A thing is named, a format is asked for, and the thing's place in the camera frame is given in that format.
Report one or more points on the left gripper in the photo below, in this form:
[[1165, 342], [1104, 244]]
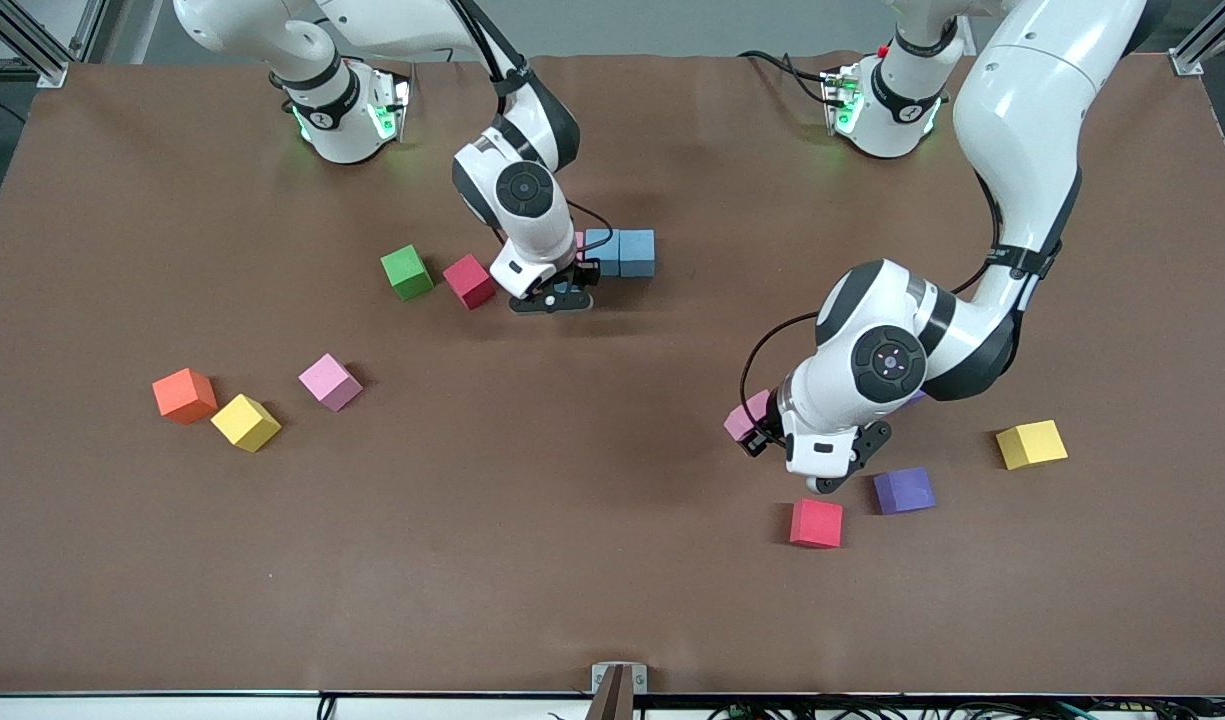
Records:
[[769, 428]]

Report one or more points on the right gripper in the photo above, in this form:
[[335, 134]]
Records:
[[579, 277]]

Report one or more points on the blue foam cube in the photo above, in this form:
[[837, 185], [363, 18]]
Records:
[[637, 253], [568, 288], [602, 245]]

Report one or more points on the red foam cube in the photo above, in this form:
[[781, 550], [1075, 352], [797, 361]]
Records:
[[468, 282], [816, 524]]

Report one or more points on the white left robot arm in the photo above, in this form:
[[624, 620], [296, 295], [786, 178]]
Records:
[[1032, 120]]

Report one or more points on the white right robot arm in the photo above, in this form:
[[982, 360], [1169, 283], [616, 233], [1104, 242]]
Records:
[[372, 25]]

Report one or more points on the green foam cube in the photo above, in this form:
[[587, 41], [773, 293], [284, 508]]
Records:
[[406, 272]]

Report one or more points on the brown table mat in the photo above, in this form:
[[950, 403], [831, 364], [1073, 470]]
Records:
[[612, 600]]

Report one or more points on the metal base connector box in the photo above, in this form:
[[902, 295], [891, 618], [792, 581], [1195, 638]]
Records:
[[840, 100], [392, 100]]

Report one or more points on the yellow foam cube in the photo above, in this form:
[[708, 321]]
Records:
[[1031, 445], [244, 424]]

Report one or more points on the orange foam cube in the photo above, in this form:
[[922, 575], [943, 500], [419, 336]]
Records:
[[184, 397]]

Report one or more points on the metal table edge bracket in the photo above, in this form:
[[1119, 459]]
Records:
[[619, 690]]

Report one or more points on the aluminium frame post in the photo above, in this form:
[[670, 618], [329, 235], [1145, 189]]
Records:
[[50, 72], [1187, 62]]

